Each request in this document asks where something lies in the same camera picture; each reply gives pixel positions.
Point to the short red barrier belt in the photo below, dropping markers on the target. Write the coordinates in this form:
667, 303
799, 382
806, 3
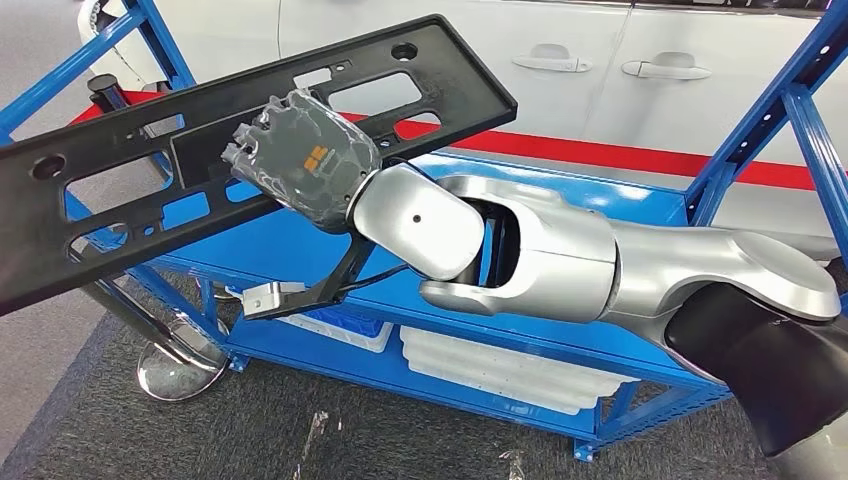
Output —
83, 116

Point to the long red barrier belt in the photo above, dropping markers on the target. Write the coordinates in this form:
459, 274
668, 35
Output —
596, 156

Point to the clear floor tape strip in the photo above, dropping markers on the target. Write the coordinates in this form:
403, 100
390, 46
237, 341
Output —
515, 467
320, 420

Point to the blue plastic crate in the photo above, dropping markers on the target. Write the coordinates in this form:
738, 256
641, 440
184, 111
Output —
344, 323

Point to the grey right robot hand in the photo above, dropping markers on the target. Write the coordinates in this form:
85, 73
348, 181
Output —
311, 159

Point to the black plastic plate frame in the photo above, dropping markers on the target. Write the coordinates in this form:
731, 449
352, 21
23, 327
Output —
26, 218

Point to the chrome stanchion post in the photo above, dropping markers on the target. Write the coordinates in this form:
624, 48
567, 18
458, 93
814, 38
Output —
179, 378
106, 89

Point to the white car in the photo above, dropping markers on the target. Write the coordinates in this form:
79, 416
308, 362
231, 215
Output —
563, 99

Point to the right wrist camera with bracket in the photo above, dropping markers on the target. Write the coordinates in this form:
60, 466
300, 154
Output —
272, 298

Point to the blue metal shelf rack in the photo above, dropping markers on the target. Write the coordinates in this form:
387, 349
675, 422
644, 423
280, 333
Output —
265, 245

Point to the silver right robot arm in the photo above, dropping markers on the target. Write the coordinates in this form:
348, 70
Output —
662, 265

